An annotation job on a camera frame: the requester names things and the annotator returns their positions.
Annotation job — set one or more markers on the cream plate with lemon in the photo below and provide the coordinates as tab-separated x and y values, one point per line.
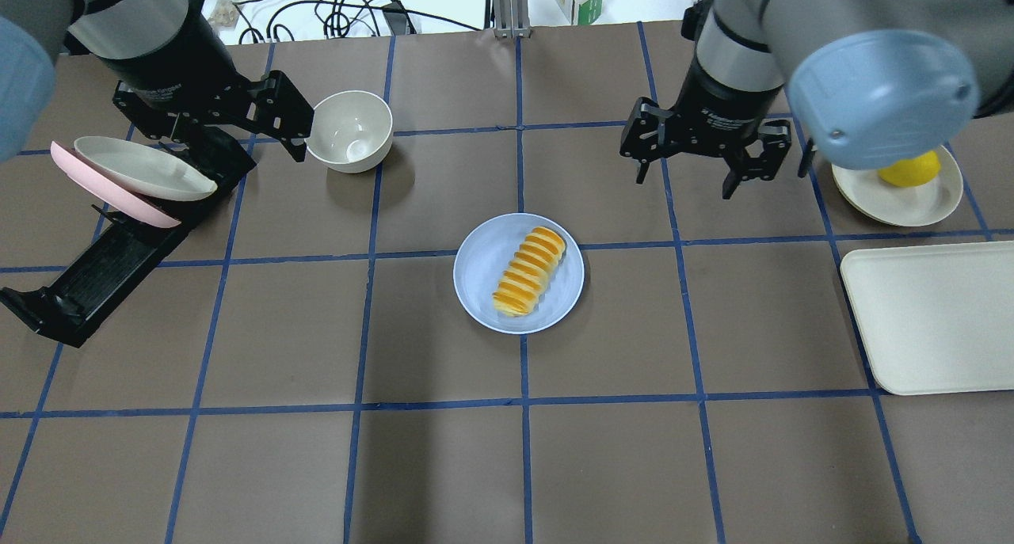
905	206

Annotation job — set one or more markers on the yellow striped bread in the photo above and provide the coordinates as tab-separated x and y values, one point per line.
525	279

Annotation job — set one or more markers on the yellow lemon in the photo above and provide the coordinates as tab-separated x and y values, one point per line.
912	172

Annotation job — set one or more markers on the aluminium frame post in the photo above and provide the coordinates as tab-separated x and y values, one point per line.
508	19

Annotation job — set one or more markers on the black plate rack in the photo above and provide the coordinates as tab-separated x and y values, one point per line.
72	308

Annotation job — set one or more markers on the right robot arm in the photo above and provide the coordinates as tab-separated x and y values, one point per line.
872	82

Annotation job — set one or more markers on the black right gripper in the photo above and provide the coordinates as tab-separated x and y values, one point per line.
719	93

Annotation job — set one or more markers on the blue plate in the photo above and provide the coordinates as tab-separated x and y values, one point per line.
485	254

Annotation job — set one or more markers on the white rectangular tray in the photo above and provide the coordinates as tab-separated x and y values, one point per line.
935	319

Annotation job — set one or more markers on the white ceramic bowl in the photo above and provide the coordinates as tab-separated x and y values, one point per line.
352	132

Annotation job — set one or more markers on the pink plate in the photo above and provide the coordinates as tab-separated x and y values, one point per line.
108	191

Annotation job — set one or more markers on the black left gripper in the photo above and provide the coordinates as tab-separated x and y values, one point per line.
181	62

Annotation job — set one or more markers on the black power adapter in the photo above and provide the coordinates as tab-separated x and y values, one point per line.
398	19

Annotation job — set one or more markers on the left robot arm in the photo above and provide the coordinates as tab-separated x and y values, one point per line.
176	77

